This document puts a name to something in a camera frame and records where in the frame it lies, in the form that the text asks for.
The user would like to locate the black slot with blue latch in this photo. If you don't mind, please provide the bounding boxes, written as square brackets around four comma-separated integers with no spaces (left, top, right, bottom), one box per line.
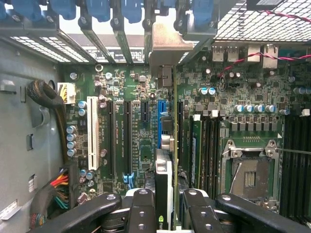
[123,100,134,189]

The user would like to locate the black open PC case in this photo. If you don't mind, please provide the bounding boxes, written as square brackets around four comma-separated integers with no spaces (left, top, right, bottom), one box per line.
[0,0,311,233]

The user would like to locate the green motherboard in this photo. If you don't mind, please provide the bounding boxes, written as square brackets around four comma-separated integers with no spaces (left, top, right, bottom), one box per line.
[64,43,311,219]

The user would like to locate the black RAM slot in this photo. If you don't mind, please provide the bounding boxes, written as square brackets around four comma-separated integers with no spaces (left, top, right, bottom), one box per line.
[300,109,308,221]
[203,116,209,195]
[307,116,311,223]
[284,116,292,216]
[293,116,300,219]
[208,110,214,195]
[214,110,220,195]

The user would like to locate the CPU socket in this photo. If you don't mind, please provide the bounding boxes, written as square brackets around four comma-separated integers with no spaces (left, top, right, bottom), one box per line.
[221,139,282,207]

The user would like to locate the white PCI expansion slot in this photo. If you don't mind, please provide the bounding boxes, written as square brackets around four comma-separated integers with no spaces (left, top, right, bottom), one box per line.
[86,96,100,170]

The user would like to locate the white power connector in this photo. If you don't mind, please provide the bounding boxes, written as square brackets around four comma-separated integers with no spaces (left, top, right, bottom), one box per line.
[57,82,76,105]

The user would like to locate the coloured power wire bundle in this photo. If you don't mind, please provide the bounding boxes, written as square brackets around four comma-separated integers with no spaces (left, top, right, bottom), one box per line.
[30,162,79,229]

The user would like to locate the black sleeved power cable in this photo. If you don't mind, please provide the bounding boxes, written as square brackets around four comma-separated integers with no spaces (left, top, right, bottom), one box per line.
[26,80,69,163]

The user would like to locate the red black twisted wire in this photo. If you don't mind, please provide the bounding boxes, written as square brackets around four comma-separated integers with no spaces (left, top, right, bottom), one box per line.
[217,9,311,80]

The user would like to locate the metal socket locking lever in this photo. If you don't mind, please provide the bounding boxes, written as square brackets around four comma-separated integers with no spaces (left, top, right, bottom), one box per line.
[230,162,242,193]
[276,148,311,155]

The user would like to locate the blue expansion slot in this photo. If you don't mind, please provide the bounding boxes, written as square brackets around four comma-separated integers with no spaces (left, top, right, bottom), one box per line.
[157,100,168,150]

